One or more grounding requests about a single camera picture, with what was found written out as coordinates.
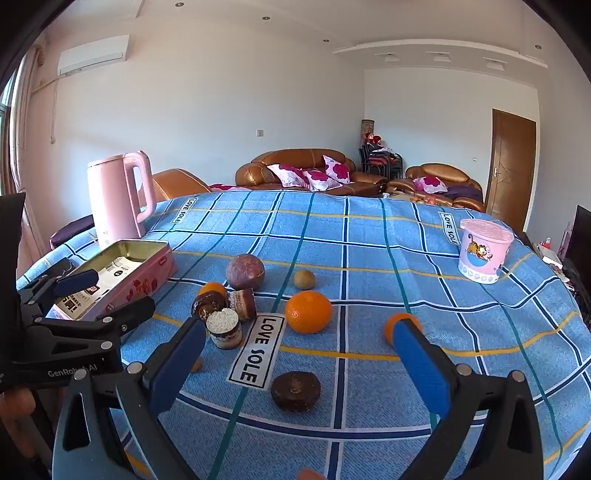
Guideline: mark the large orange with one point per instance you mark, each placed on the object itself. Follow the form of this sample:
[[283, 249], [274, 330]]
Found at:
[[308, 312]]

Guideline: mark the pink tin box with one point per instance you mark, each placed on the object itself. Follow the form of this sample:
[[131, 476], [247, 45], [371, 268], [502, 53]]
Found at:
[[152, 281]]

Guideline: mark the printed paper leaflet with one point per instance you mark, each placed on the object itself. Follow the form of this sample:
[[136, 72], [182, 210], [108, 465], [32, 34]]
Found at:
[[117, 267]]

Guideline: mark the dark chocolate snack cake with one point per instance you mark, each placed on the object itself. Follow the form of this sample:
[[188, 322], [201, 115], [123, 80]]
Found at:
[[205, 305]]

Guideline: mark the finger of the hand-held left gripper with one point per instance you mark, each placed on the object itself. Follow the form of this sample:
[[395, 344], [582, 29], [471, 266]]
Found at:
[[76, 279], [124, 314]]

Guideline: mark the wooden framed window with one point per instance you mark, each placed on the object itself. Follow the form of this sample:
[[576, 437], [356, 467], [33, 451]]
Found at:
[[5, 120]]

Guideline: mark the white wall air conditioner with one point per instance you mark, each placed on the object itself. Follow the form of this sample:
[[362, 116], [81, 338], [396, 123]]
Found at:
[[92, 55]]

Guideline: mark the stack of dark chairs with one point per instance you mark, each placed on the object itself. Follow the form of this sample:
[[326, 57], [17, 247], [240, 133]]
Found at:
[[381, 161]]

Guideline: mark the brown leather sofa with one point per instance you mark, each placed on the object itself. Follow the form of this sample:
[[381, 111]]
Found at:
[[286, 159]]

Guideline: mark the chocolate donut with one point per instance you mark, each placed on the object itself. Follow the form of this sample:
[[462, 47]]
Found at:
[[295, 391]]

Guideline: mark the pink cartoon plastic bucket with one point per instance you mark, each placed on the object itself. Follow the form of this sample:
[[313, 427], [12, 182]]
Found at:
[[485, 249]]

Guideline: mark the brown leather armchair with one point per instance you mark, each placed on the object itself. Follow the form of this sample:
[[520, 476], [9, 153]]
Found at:
[[438, 170]]

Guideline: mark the white floral pillow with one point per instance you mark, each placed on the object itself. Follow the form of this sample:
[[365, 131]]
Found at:
[[336, 168], [321, 180], [429, 183], [288, 175]]

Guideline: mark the pink curtain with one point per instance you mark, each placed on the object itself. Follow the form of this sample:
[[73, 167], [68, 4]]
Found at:
[[30, 138]]

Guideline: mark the brown wooden door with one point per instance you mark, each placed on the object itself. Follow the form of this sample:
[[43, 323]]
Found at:
[[510, 170]]

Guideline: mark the brown leather chaise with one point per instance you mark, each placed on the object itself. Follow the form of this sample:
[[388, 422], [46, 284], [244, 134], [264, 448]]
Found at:
[[180, 182]]

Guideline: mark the purple cloth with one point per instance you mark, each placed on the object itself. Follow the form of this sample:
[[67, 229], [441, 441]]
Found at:
[[464, 190]]

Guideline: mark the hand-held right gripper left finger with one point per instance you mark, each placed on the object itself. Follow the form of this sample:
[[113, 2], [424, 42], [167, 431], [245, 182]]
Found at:
[[178, 364]]

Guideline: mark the person's left hand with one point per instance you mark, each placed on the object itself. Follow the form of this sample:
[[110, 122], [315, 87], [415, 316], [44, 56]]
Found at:
[[16, 406]]

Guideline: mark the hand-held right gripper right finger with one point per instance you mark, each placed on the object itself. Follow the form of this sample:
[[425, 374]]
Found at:
[[420, 360]]

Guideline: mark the purple passion fruit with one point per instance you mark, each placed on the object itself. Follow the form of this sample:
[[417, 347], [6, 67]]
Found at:
[[245, 272]]

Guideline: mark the tall rolled mat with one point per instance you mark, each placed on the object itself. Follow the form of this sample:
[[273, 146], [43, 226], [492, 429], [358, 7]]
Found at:
[[367, 129]]

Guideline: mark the small brown kiwi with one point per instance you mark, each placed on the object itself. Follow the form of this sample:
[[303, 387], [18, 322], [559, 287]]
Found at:
[[304, 280]]

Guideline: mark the cluttered television stand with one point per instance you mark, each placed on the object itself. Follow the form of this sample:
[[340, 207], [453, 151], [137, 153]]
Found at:
[[551, 251]]

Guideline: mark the blue plaid tablecloth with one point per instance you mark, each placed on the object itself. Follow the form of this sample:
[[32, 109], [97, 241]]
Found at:
[[369, 277]]

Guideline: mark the black television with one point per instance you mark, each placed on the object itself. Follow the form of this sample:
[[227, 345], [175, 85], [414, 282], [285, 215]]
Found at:
[[581, 240]]

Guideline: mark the red plush toy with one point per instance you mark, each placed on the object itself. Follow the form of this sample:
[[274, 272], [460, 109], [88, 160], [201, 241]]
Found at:
[[371, 137]]

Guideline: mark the cluttered coffee table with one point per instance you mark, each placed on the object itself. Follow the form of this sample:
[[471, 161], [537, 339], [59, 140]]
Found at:
[[415, 199]]

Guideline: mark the recessed ceiling spotlights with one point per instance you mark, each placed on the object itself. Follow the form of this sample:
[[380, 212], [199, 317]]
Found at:
[[265, 18]]

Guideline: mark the purple cushioned stool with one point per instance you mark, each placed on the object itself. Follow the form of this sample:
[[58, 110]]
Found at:
[[69, 230]]

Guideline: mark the air conditioner pipe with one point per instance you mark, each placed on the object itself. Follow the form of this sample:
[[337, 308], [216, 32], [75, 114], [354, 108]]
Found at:
[[53, 106]]

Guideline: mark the pink electric kettle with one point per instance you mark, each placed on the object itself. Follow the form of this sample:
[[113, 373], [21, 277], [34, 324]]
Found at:
[[115, 198]]

